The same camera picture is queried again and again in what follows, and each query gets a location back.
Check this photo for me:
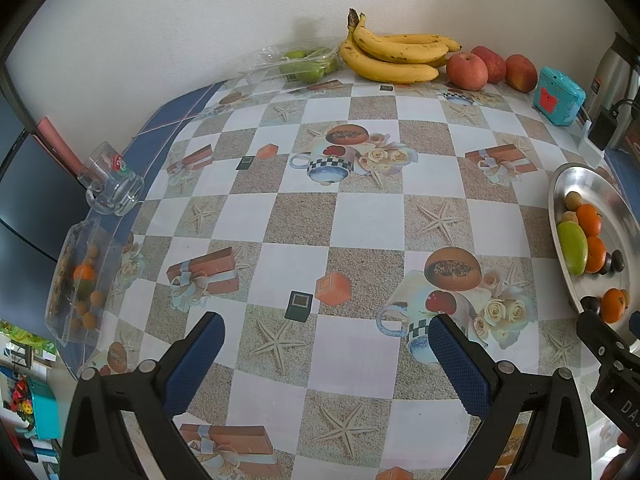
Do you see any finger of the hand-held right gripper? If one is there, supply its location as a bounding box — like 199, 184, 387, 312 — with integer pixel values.
576, 310, 633, 361

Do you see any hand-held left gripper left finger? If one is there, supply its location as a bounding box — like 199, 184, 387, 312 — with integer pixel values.
60, 311, 226, 480

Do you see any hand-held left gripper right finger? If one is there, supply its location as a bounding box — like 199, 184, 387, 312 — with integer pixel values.
428, 313, 593, 480

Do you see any green mango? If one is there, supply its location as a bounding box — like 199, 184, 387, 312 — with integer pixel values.
556, 221, 589, 276

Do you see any round steel plate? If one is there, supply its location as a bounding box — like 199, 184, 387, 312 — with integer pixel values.
547, 164, 640, 356

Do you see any cluster of small longans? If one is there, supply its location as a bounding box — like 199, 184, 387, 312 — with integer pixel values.
70, 244, 106, 331

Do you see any teal storage bin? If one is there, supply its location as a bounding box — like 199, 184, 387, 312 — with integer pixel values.
27, 380, 61, 441

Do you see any clear plastic clamshell box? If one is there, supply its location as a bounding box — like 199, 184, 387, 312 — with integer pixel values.
45, 217, 136, 348

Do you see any checkered printed tablecloth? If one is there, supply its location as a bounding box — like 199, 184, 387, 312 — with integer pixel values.
55, 75, 640, 480

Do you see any clear glass mug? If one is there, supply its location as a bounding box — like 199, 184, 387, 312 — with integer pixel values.
77, 141, 146, 217

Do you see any black power adapter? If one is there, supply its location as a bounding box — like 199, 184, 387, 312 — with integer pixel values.
589, 110, 618, 151

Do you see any teal plastic box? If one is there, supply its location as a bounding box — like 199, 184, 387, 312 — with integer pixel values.
531, 66, 586, 127

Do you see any pink flat object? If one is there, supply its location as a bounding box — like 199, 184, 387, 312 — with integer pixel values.
35, 116, 86, 173

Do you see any silver kettle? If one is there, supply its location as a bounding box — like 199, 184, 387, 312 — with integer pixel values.
585, 32, 640, 121

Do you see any red apple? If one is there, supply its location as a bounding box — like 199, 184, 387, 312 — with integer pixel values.
446, 52, 489, 91
505, 54, 539, 93
471, 46, 507, 84

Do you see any yellow banana bunch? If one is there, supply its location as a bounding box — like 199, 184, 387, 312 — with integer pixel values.
339, 8, 462, 85

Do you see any clear plastic fruit pack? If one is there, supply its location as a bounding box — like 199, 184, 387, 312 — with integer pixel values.
240, 45, 343, 86

